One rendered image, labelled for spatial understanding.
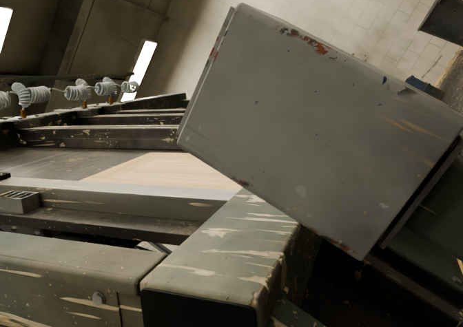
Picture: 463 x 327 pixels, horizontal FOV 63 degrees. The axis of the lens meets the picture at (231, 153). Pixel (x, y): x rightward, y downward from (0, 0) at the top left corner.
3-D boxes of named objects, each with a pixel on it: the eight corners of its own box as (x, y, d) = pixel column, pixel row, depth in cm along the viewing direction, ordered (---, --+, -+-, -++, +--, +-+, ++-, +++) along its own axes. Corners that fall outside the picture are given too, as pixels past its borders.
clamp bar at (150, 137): (295, 153, 103) (293, 63, 98) (-9, 147, 146) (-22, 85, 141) (302, 146, 112) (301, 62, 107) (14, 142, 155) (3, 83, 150)
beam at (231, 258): (266, 418, 32) (260, 305, 30) (147, 384, 37) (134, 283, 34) (364, 110, 232) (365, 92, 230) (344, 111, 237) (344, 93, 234)
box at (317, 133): (486, 128, 22) (231, -4, 26) (373, 272, 27) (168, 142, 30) (452, 106, 33) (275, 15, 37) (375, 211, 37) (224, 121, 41)
